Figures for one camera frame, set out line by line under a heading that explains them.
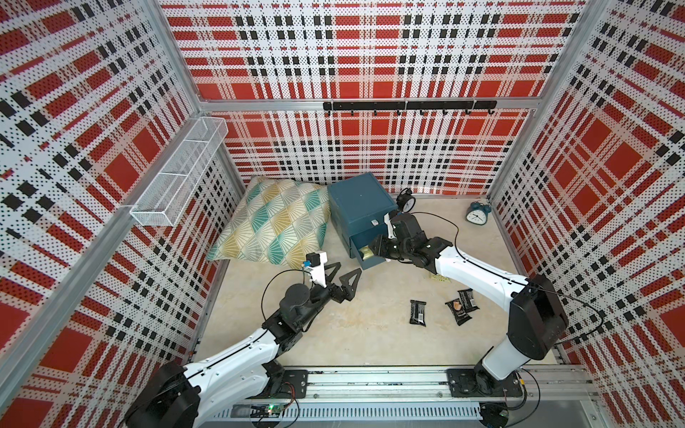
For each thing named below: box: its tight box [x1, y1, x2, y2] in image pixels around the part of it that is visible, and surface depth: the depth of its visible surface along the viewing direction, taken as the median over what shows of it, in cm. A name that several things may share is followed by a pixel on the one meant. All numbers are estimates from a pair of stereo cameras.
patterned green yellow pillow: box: [206, 177, 331, 269], surface depth 95 cm
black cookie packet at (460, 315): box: [444, 297, 473, 327], surface depth 88 cm
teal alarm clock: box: [465, 201, 492, 226], surface depth 110 cm
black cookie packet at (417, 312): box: [409, 299, 428, 328], surface depth 88 cm
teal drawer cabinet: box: [327, 172, 398, 271], surface depth 92 cm
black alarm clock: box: [396, 187, 417, 214], surface depth 113 cm
